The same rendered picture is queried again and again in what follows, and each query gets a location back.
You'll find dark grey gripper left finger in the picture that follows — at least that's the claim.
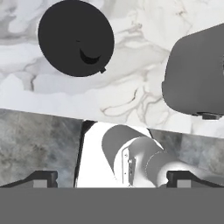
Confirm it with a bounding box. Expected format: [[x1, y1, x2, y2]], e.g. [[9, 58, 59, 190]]
[[0, 170, 59, 189]]

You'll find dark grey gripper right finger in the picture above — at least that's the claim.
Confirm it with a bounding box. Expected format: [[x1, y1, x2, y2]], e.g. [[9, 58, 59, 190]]
[[165, 170, 224, 189]]

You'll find black round blender lid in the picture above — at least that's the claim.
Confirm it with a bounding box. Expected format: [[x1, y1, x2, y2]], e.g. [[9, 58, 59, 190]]
[[37, 0, 116, 78]]

